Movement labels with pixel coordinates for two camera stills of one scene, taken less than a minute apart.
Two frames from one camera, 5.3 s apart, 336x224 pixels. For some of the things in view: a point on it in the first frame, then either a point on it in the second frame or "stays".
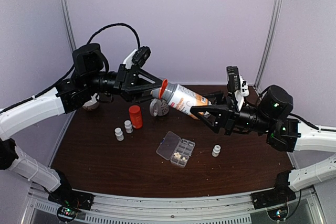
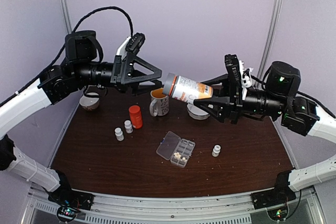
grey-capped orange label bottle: (179, 97) → (185, 89)
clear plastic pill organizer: (178, 150) stays
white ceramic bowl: (92, 104) stays
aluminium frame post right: (271, 32) stays
